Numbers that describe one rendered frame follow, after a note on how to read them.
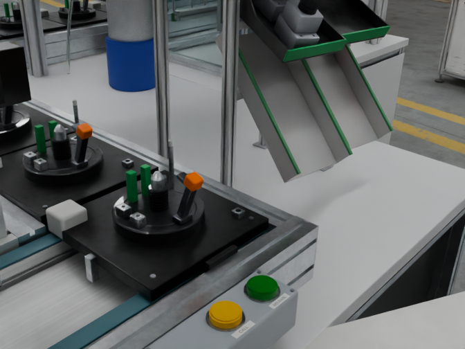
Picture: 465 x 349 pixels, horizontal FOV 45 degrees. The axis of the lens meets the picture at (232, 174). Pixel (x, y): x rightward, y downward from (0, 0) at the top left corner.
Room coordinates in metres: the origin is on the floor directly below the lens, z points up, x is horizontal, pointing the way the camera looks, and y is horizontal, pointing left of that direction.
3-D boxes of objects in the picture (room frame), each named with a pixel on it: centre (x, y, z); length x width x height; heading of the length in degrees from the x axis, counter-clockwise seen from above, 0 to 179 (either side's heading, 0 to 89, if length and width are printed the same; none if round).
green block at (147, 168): (0.76, 0.13, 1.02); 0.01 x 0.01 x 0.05; 49
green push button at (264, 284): (0.57, -0.04, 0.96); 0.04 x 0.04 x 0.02
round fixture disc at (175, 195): (0.72, 0.11, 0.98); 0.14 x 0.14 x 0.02
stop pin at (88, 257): (0.63, 0.19, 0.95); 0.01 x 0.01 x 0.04; 49
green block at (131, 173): (0.74, 0.15, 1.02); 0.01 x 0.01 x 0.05; 49
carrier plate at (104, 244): (0.72, 0.11, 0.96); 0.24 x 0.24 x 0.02; 49
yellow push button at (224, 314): (0.52, 0.00, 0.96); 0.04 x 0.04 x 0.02
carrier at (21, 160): (0.89, 0.30, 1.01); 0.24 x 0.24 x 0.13; 49
